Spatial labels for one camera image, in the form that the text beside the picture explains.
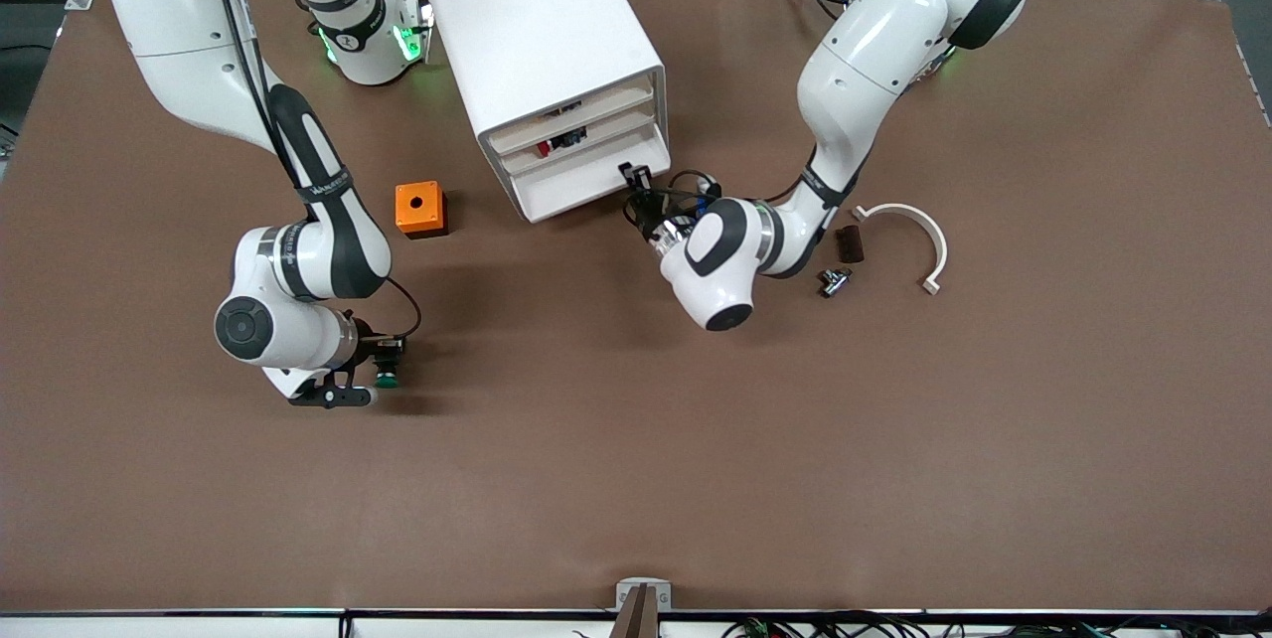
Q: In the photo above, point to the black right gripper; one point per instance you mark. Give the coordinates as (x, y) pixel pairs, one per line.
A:
(375, 352)

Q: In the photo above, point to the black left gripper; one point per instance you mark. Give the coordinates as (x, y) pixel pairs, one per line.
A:
(648, 212)

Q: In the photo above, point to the green push button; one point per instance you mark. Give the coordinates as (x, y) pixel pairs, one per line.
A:
(388, 381)

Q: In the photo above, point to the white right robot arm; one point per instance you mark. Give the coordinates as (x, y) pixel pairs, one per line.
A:
(179, 22)

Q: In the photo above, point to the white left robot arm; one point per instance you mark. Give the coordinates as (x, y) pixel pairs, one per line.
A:
(874, 52)

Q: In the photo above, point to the red push button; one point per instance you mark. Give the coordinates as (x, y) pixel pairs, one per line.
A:
(544, 149)

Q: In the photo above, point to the orange box with hole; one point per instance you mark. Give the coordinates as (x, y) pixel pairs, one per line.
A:
(405, 217)

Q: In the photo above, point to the dark brown terminal block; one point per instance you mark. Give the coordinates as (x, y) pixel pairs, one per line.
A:
(851, 245)

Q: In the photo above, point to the brown table cover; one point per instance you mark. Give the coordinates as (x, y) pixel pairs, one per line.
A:
(636, 469)

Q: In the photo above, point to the white curved bracket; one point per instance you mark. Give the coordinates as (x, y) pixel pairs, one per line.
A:
(942, 250)

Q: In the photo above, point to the white table edge rail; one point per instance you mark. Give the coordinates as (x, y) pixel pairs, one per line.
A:
(199, 626)

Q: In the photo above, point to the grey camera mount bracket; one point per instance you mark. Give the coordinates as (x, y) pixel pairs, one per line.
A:
(641, 593)

